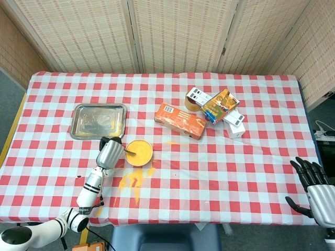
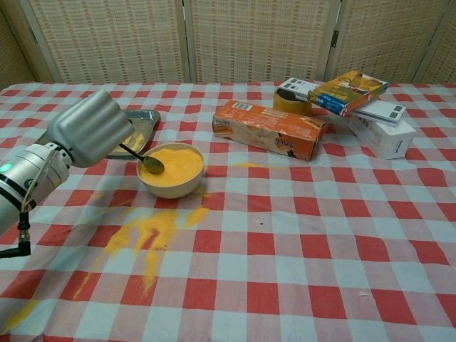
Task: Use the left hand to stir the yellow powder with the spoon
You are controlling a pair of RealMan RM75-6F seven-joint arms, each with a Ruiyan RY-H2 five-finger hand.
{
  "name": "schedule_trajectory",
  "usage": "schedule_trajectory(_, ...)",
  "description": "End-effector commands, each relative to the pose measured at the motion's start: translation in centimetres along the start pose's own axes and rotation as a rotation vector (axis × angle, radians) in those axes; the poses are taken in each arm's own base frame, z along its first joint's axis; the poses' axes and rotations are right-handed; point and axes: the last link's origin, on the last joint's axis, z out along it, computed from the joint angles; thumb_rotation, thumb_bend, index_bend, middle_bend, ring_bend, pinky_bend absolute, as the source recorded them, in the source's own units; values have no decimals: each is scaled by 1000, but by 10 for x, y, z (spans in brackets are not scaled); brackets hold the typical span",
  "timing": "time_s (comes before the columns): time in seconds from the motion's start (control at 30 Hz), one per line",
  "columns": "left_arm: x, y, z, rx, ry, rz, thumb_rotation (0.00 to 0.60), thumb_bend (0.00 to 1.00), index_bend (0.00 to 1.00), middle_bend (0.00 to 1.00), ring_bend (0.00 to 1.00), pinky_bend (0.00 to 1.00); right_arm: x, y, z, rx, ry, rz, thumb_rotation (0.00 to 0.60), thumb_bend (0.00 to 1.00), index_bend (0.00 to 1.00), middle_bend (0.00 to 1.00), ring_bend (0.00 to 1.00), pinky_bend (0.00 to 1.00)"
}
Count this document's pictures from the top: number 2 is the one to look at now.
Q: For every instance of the metal screen hinge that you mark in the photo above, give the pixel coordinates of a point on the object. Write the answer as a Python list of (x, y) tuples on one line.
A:
[(335, 38)]

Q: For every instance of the flat white box grey squares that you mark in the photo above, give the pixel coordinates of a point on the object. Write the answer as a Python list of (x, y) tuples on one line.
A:
[(295, 85)]

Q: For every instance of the woven bamboo folding screen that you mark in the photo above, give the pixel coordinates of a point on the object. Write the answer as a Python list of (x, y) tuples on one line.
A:
[(249, 42)]

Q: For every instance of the rectangular metal tray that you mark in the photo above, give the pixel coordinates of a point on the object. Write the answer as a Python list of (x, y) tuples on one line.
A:
[(142, 121)]

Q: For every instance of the brown tape roll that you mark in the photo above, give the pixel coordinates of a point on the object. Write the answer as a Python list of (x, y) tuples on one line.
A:
[(288, 105)]

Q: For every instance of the plain white carton box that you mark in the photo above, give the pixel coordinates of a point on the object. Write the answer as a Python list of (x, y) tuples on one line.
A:
[(392, 142)]

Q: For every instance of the red white checkered tablecloth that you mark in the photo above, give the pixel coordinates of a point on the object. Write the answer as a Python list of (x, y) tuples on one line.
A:
[(303, 231)]

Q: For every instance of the long orange carton box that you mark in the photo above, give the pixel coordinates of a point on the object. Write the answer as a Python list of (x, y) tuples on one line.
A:
[(270, 128)]

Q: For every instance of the yellow powder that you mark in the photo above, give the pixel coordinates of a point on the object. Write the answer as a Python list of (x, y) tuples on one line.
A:
[(156, 224)]

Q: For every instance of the cream bowl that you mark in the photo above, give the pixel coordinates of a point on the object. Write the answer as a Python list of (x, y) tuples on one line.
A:
[(171, 190)]

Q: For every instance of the bowl of yellow batter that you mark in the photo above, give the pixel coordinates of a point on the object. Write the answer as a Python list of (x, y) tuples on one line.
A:
[(181, 167)]

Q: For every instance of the orange and blue box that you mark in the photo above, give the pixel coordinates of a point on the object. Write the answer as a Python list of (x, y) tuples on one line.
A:
[(345, 94)]

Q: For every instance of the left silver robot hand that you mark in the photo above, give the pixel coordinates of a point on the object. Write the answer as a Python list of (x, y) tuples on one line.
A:
[(90, 128)]

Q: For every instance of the dark metal spoon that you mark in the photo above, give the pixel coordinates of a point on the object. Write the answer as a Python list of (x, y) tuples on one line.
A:
[(155, 165)]

